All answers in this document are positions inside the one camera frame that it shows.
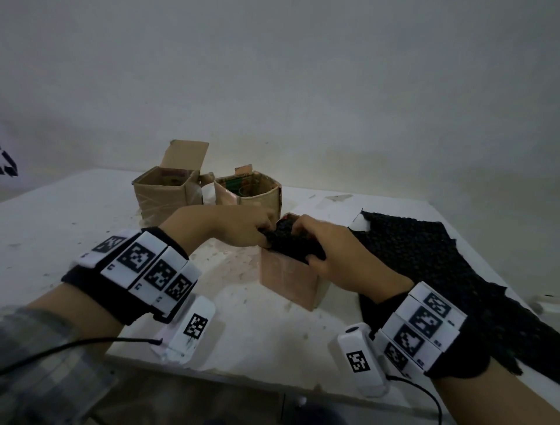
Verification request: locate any person's right hand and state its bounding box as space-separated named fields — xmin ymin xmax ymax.
xmin=290 ymin=214 xmax=415 ymax=304

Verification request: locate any person's left hand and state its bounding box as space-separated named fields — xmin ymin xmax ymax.
xmin=192 ymin=204 xmax=281 ymax=250

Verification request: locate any paper box with notched rim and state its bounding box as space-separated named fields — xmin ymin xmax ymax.
xmin=200 ymin=165 xmax=283 ymax=224

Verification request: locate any black bubble wrap piece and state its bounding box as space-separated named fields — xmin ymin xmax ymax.
xmin=262 ymin=217 xmax=327 ymax=263

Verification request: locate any paper box with white lid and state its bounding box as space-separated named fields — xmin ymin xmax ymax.
xmin=260 ymin=192 xmax=365 ymax=312

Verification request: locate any paper box with tall flap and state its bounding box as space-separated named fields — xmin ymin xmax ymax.
xmin=132 ymin=140 xmax=210 ymax=225

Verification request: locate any pile of black bubble wrap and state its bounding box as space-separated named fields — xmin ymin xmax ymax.
xmin=349 ymin=210 xmax=560 ymax=384

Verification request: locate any person's left forearm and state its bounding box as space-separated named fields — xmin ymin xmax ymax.
xmin=0 ymin=208 xmax=207 ymax=425

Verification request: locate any left wrist marker band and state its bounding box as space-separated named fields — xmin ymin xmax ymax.
xmin=61 ymin=227 xmax=203 ymax=326

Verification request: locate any white plastic block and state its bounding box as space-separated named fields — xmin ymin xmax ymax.
xmin=529 ymin=294 xmax=560 ymax=316

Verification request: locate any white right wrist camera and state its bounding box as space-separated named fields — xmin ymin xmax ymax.
xmin=337 ymin=323 xmax=390 ymax=398

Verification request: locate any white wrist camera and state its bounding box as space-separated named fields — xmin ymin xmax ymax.
xmin=337 ymin=323 xmax=390 ymax=398
xmin=153 ymin=295 xmax=216 ymax=367

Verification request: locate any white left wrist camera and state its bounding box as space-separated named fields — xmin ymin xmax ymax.
xmin=153 ymin=295 xmax=216 ymax=367

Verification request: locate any black right camera cable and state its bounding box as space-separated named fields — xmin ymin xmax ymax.
xmin=384 ymin=374 xmax=443 ymax=425

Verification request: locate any black camera cable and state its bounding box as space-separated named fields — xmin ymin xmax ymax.
xmin=384 ymin=374 xmax=443 ymax=425
xmin=0 ymin=337 xmax=163 ymax=377

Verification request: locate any black left camera cable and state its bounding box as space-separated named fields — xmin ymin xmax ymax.
xmin=0 ymin=337 xmax=163 ymax=377

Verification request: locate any black and white wall marker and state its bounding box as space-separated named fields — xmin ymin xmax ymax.
xmin=0 ymin=147 xmax=19 ymax=177

